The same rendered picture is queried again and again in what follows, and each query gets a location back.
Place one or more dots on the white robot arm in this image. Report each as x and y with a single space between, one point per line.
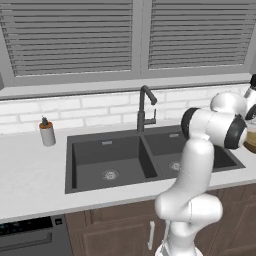
195 173

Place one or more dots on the dark grey double sink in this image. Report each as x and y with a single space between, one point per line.
110 160

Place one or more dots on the brown cupboard door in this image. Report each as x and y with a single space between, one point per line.
113 233
235 220

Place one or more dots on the dark grey tap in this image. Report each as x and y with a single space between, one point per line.
144 110

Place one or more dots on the grey soap dispenser brown top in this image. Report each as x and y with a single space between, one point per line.
47 133

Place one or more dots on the grey window with blinds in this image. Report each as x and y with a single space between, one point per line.
128 40

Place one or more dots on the glass jug with brown liquid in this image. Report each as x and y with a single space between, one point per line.
252 138

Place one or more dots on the dark grey dishwasher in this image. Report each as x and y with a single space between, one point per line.
31 238

